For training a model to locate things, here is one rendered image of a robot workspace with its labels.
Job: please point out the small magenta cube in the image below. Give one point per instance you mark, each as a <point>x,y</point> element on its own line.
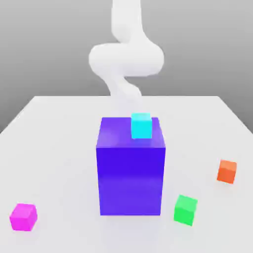
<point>23,217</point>

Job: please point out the large purple box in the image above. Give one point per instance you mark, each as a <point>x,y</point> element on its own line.
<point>130,177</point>

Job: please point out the small cyan cube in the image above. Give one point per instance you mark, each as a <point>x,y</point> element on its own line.
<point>141,126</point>

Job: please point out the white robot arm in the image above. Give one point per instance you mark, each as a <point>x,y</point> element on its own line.
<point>126,57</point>

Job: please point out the small orange cube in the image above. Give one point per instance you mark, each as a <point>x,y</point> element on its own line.
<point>227,172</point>

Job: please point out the small green cube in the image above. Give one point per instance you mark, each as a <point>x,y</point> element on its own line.
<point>185,210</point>

